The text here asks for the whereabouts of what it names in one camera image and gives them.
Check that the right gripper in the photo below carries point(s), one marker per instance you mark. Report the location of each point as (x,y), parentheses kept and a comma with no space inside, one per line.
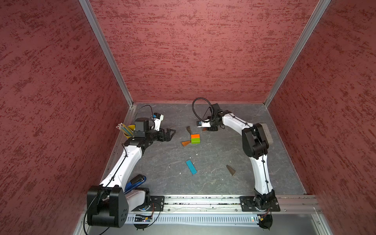
(213,129)

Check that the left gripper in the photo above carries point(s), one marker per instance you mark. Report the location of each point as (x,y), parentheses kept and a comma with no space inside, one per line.
(168,137)

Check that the orange triangular block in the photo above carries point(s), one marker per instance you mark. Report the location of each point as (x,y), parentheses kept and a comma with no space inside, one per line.
(185,143)

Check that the orange rectangular block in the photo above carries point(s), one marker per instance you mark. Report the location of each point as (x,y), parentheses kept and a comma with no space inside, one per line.
(195,136)

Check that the green rectangular block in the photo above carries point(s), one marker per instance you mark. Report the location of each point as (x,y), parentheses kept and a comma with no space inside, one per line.
(195,140)

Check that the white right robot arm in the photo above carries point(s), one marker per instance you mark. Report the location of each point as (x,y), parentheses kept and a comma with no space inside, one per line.
(255,146)

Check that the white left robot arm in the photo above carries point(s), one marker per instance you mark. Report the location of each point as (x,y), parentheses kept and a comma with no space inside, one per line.
(109,203)

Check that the yellow pen cup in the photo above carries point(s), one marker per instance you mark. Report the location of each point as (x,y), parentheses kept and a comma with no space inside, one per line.
(129,131)

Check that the bundle of pencils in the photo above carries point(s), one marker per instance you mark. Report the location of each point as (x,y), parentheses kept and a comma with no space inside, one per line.
(120,127)

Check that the teal flat block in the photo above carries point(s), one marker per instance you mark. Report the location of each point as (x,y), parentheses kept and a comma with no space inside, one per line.
(191,167)

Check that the brown triangular block right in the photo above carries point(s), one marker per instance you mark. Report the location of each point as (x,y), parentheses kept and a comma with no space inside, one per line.
(231,170)

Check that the blue stapler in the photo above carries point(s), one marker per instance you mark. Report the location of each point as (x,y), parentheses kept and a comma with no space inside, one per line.
(134,183)

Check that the grey whiteboard eraser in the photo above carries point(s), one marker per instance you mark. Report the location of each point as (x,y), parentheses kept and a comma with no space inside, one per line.
(267,133)

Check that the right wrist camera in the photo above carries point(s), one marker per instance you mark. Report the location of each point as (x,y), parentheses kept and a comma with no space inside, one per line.
(202,124)

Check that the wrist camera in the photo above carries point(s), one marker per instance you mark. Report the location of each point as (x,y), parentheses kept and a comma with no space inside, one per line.
(202,124)
(157,118)

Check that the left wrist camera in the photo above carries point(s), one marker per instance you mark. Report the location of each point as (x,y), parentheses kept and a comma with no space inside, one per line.
(157,118)

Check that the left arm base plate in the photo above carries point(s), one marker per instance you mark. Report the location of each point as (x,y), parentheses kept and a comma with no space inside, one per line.
(155,203)

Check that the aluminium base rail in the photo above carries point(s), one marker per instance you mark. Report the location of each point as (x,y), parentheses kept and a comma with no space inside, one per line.
(227,204)

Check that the perforated cable duct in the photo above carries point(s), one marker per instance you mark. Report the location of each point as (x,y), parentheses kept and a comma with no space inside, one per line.
(198,219)

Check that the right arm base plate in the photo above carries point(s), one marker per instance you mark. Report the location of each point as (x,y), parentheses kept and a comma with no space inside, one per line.
(259,204)

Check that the aluminium corner post left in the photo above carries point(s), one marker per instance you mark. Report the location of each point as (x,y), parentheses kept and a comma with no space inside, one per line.
(90,15)

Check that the aluminium corner post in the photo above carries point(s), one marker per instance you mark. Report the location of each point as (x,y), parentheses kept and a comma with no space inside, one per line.
(90,15)
(301,42)

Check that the aluminium corner post right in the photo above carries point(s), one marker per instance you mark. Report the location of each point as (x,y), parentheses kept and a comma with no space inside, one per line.
(301,42)

